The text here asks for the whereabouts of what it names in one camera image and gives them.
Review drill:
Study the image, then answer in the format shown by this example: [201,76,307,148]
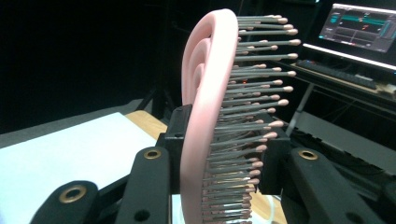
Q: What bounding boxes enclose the black keyboard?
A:
[295,59,378,91]

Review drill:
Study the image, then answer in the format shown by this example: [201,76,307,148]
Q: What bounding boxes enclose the white perforated basket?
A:
[262,194,281,224]

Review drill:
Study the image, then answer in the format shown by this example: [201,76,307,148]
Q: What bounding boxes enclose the computer monitor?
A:
[303,2,396,71]

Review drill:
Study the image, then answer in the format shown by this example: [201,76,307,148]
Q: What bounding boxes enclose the pink hairbrush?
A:
[179,7,303,224]

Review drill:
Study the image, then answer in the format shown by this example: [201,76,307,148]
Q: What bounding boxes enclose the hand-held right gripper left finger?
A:
[155,104,194,194]

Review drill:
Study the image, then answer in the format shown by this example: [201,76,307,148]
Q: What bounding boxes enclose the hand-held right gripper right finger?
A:
[257,111,292,196]

